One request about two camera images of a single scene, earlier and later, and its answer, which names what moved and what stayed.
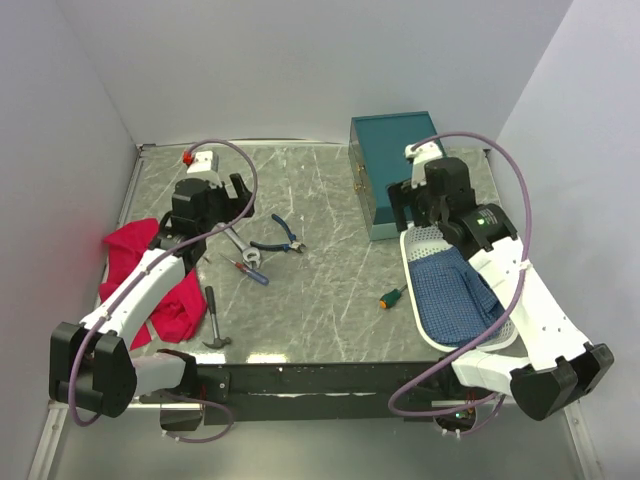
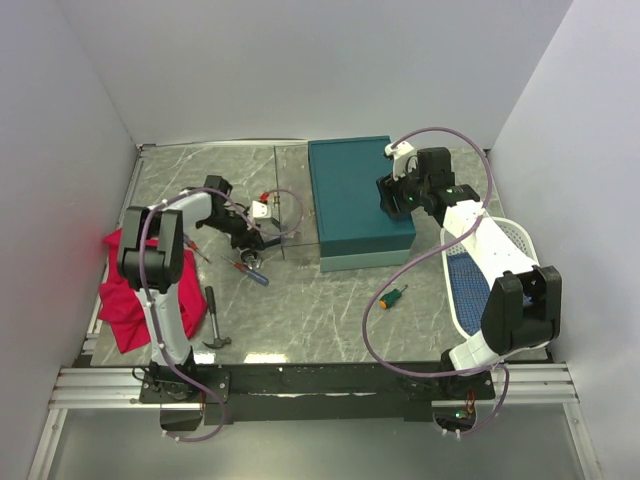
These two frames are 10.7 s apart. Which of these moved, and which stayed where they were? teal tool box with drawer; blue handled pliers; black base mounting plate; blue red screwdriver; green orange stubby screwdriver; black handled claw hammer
Moved: teal tool box with drawer; blue handled pliers
Stayed: black base mounting plate; blue red screwdriver; green orange stubby screwdriver; black handled claw hammer
